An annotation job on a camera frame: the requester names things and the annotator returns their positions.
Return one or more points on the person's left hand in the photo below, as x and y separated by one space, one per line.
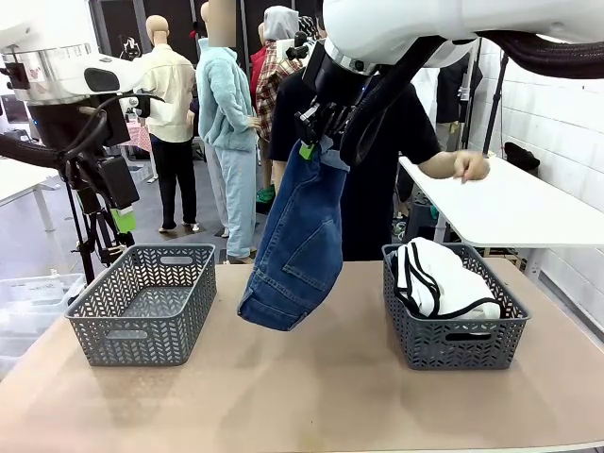
472 165

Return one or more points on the white top with black trim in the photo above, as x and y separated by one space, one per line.
448 278

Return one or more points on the person in black T-shirt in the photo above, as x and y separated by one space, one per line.
377 212

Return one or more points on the person's left forearm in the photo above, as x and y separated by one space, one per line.
436 165

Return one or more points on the clear plastic storage box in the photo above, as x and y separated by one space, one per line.
28 292

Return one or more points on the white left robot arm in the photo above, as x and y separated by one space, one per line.
56 71

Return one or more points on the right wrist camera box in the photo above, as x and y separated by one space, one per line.
295 45

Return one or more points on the grey woven plastic basket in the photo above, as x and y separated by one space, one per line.
462 354
141 349

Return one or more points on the mannequin in red top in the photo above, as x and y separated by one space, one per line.
257 66

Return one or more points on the black camera tripod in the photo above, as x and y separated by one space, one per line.
101 236

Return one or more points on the mannequin in light blue fleece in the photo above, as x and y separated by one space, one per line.
226 118

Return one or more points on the black light stand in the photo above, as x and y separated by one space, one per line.
495 108

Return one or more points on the mannequin in white shirt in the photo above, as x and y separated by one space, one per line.
424 94

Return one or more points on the red checkered tablecloth table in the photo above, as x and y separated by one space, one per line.
139 139

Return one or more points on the dark blue jeans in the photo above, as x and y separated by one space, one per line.
292 245

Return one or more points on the mannequin in black shirt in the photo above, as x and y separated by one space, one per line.
455 89

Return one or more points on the black bag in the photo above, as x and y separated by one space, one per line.
521 156

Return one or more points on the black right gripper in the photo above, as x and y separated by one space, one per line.
335 80

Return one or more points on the mannequin in cream shirt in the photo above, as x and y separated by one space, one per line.
170 108

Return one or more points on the black garment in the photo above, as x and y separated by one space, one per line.
467 337

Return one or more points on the mannequin in plaid hoodie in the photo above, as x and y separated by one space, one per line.
276 71

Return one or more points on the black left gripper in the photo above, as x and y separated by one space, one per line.
61 122

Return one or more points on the white table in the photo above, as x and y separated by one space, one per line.
23 177
509 207

